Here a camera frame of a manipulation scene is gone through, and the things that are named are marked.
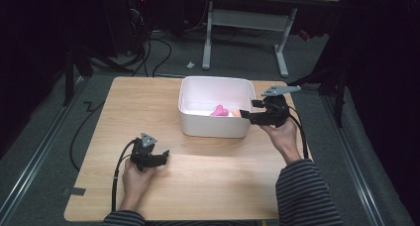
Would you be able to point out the white plastic bin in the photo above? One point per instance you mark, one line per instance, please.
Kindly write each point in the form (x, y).
(211, 127)

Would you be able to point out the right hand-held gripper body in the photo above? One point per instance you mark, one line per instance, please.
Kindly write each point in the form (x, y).
(275, 112)

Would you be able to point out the person's left hand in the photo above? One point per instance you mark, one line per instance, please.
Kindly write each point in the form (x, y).
(135, 183)

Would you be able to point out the black metal stand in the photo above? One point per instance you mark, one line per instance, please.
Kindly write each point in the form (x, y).
(69, 80)
(338, 84)

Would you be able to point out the small pink object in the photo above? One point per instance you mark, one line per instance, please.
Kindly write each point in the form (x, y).
(219, 111)

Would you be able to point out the desk with white legs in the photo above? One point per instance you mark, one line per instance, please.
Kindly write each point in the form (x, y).
(247, 19)

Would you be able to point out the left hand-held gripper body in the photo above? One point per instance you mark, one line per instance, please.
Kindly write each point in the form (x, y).
(142, 153)

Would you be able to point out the grey tape strip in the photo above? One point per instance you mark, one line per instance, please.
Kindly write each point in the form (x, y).
(74, 191)

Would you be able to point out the small white floor scrap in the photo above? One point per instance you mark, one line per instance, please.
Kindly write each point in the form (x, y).
(190, 65)

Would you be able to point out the metal floor rail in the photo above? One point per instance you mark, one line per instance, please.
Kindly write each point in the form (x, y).
(353, 160)
(26, 173)

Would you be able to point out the small orange object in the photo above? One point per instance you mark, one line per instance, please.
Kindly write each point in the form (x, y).
(235, 113)

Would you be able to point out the person's right hand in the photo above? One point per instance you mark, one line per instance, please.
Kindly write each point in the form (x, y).
(285, 138)

